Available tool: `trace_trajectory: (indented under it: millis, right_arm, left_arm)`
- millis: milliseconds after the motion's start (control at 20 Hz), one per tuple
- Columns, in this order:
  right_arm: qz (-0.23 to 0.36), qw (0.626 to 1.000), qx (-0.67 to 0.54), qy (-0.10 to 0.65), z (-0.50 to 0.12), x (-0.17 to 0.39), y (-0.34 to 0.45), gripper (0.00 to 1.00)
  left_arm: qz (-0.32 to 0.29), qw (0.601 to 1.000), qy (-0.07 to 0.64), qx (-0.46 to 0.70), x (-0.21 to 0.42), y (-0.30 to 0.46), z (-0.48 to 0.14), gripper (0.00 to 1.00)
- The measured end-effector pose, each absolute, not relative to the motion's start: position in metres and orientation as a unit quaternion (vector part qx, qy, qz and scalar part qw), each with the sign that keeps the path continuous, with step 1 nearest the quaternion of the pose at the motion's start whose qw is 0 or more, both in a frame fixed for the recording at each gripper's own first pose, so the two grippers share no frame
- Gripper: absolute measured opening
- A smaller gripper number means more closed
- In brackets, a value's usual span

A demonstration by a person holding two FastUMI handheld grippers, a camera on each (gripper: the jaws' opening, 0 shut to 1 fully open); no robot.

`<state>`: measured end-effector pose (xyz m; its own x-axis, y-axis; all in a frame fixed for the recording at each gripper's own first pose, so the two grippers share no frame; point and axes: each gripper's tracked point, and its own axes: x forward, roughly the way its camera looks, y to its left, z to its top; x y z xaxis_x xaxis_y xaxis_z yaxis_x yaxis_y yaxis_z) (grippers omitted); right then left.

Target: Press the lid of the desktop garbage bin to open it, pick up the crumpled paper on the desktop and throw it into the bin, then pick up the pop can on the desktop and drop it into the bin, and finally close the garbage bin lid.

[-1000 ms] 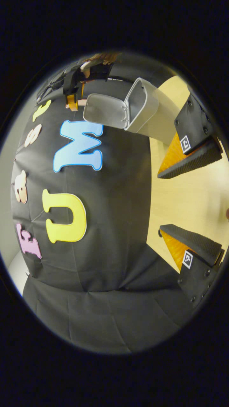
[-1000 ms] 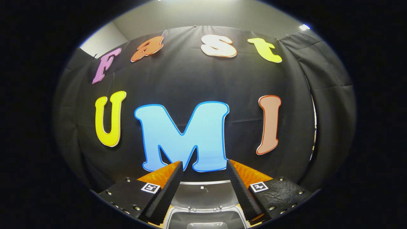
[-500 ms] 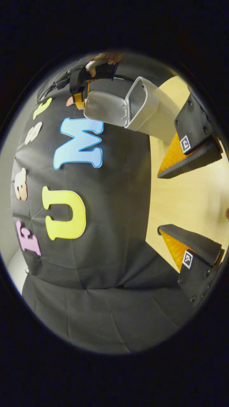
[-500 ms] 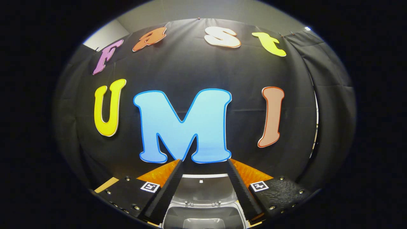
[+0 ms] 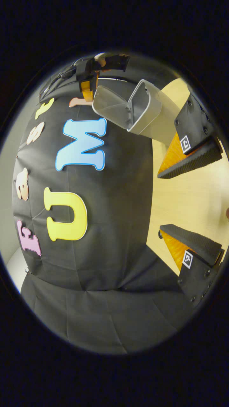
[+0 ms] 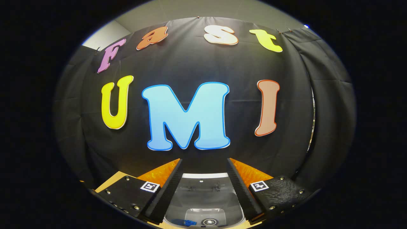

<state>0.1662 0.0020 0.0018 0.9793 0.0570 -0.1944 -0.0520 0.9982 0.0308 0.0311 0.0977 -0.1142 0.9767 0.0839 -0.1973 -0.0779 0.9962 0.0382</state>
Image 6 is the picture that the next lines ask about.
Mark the blue paper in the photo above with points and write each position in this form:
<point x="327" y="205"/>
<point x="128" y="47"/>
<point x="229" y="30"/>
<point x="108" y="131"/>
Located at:
<point x="188" y="222"/>

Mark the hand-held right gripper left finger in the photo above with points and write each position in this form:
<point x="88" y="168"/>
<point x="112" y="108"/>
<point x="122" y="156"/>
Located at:
<point x="167" y="197"/>

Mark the black backdrop cloth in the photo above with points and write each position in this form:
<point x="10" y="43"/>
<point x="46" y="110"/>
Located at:
<point x="190" y="63"/>

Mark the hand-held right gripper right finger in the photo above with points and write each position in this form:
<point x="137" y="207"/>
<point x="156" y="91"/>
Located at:
<point x="243" y="197"/>

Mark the wooden desktop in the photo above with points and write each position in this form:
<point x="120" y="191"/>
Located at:
<point x="109" y="182"/>

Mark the white desktop garbage bin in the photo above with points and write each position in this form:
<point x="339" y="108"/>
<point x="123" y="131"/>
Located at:
<point x="203" y="197"/>

